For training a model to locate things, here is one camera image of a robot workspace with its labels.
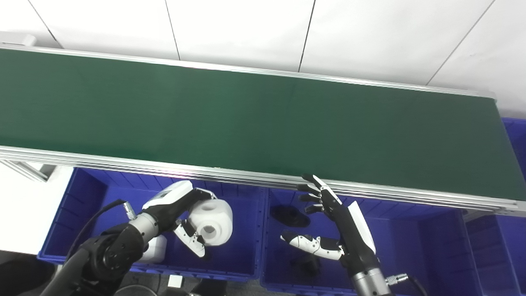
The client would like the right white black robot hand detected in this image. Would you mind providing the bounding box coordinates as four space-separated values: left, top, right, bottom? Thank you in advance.
281 173 379 274

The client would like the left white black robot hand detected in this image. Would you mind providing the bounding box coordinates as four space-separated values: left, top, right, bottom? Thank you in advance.
142 180 217 258

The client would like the aluminium conveyor support leg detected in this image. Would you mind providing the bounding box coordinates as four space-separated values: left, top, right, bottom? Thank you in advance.
0 160 57 183

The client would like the blue plastic bin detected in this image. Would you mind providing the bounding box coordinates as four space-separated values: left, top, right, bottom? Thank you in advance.
260 188 484 296
38 166 268 283
464 118 526 296

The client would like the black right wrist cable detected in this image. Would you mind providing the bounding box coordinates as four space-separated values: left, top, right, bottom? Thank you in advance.
384 273 429 296

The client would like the black flat plastic part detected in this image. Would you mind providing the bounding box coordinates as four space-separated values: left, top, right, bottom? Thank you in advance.
270 205 311 228

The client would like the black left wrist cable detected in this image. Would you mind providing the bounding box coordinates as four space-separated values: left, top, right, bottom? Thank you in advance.
65 199 137 264

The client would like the white round plastic part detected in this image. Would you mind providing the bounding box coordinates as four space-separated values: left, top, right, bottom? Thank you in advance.
138 234 168 264
187 199 233 247

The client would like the black robot body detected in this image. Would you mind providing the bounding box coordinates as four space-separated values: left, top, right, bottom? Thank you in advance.
0 250 56 296

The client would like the grey conveyor end cap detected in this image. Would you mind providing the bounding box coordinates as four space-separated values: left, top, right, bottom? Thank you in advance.
0 33 37 47

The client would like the green conveyor belt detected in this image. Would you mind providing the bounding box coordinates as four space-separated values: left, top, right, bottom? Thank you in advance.
0 33 526 217

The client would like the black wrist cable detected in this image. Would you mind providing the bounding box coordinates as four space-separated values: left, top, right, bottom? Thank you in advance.
384 273 429 296
65 199 137 264

